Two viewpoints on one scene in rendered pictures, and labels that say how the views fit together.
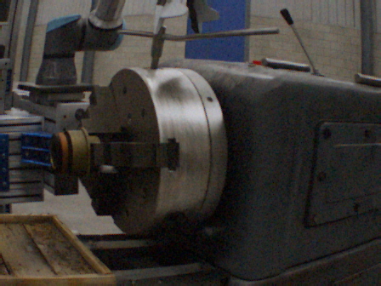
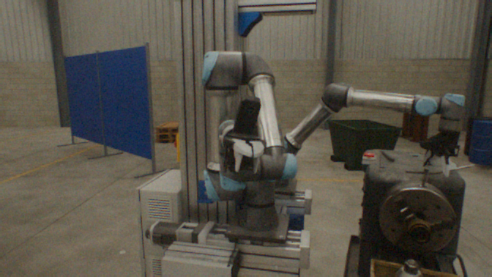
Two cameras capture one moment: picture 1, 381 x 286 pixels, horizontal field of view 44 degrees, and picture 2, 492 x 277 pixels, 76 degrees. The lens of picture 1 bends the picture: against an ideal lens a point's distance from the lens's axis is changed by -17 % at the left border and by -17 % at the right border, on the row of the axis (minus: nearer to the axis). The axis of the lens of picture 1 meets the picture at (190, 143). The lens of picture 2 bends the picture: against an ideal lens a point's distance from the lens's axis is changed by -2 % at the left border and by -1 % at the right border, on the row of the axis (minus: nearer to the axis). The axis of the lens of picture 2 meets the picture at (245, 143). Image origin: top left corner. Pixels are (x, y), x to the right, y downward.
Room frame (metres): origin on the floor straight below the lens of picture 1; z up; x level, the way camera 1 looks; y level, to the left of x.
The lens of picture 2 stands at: (0.40, 1.56, 1.71)
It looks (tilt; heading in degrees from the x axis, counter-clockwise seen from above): 11 degrees down; 323
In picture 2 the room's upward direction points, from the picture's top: straight up
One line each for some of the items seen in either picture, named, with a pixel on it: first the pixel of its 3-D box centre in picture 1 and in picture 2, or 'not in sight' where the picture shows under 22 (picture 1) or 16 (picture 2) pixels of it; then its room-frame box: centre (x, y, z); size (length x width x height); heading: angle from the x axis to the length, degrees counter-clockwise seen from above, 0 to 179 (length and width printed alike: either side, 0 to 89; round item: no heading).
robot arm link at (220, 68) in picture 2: not in sight; (223, 128); (1.36, 0.93, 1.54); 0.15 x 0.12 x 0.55; 62
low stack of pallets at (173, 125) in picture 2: not in sight; (175, 132); (8.99, -2.36, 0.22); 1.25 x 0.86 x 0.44; 142
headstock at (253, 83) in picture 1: (298, 153); (403, 193); (1.25, -0.25, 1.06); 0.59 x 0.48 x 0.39; 121
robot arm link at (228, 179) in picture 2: not in sight; (239, 169); (1.11, 1.04, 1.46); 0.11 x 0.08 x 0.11; 62
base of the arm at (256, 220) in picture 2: not in sight; (259, 211); (1.29, 0.81, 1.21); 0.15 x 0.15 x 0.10
